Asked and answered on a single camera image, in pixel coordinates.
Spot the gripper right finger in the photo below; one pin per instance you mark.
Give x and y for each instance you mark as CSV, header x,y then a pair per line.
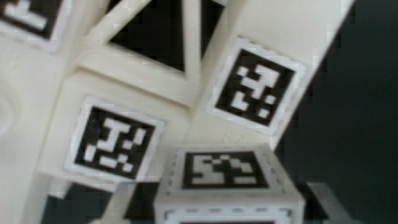
x,y
338,216

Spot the white chair back frame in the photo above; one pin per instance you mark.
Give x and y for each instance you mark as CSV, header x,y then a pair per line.
x,y
135,75

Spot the white cube leg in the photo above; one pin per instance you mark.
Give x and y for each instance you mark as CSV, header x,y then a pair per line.
x,y
226,187

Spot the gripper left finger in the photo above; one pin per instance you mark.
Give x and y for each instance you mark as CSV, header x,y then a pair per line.
x,y
112,216

